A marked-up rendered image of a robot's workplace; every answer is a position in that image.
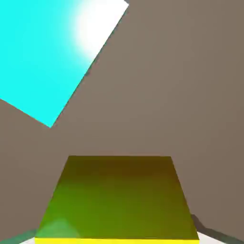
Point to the small yellow cube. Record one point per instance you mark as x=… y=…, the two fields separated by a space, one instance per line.
x=118 y=200

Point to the large cyan box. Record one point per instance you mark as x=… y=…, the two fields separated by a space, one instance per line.
x=38 y=57

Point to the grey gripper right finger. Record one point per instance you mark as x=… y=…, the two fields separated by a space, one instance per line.
x=206 y=237

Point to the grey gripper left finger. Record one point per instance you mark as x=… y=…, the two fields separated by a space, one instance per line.
x=26 y=239

